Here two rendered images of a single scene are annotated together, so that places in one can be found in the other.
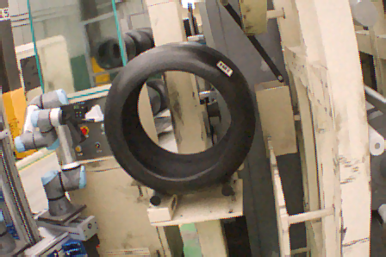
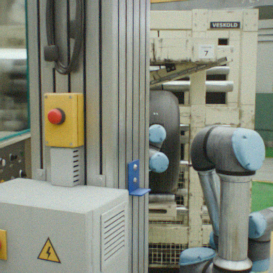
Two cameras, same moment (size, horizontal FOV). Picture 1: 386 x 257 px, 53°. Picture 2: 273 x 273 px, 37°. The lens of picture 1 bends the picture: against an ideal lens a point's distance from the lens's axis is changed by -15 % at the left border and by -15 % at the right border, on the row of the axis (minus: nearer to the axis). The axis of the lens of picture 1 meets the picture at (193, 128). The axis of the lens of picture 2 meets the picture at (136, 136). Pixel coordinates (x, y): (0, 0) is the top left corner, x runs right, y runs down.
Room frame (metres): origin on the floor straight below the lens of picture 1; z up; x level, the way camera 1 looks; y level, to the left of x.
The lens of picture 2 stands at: (2.04, 2.33, 1.48)
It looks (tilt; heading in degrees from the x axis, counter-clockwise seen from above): 7 degrees down; 264
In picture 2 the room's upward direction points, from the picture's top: straight up
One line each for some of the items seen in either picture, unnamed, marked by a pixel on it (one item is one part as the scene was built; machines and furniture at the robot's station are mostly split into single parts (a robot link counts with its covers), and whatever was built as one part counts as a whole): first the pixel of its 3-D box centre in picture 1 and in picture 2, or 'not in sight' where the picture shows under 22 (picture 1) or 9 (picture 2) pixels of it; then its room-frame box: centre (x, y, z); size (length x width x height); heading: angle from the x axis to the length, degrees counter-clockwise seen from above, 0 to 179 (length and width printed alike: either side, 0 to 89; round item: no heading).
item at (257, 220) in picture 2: not in sight; (259, 224); (1.50, 1.07, 1.04); 0.11 x 0.08 x 0.09; 35
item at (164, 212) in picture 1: (165, 197); (142, 208); (1.77, 0.17, 0.84); 0.36 x 0.09 x 0.06; 171
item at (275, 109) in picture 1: (276, 117); not in sight; (1.91, -0.37, 1.05); 0.20 x 0.15 x 0.30; 171
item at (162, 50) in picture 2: not in sight; (166, 51); (1.58, -0.24, 1.71); 0.61 x 0.25 x 0.15; 171
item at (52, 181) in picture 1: (52, 183); not in sight; (2.13, 0.80, 0.88); 0.13 x 0.12 x 0.14; 98
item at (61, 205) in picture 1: (58, 203); not in sight; (2.13, 0.81, 0.77); 0.15 x 0.15 x 0.10
